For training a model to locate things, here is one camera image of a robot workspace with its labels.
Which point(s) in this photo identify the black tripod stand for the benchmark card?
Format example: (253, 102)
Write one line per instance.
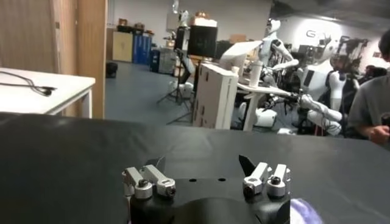
(179, 88)

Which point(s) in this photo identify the tall white cardboard box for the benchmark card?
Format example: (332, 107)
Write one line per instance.
(216, 94)

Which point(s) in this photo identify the white humanoid robot black chest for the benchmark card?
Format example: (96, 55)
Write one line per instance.
(317, 79)

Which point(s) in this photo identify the black monitor panel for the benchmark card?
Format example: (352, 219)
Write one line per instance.
(202, 41)

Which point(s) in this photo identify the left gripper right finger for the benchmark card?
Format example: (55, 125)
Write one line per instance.
(265, 179)

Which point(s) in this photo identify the black trash bin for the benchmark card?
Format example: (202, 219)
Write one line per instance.
(111, 70)

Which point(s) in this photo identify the blue cabinet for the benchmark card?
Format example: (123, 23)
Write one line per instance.
(142, 50)

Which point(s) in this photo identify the person's right hand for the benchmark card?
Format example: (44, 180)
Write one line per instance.
(381, 134)

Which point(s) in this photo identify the white table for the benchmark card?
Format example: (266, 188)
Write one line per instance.
(45, 94)

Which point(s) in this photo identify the seated person grey shirt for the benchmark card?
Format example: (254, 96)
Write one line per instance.
(368, 100)

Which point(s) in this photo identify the beige cabinet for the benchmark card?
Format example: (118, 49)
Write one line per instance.
(122, 47)

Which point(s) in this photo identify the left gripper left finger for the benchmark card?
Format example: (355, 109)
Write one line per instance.
(146, 181)

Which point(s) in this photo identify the small white robot base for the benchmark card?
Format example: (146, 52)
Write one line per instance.
(182, 89)

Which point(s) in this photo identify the person's right forearm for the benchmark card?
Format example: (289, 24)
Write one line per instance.
(365, 131)

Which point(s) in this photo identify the wooden folding screen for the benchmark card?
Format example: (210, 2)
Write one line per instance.
(85, 45)

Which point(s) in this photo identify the lavender t-shirt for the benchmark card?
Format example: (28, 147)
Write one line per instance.
(304, 213)

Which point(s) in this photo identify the white curved panel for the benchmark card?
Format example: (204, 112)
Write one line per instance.
(237, 54)

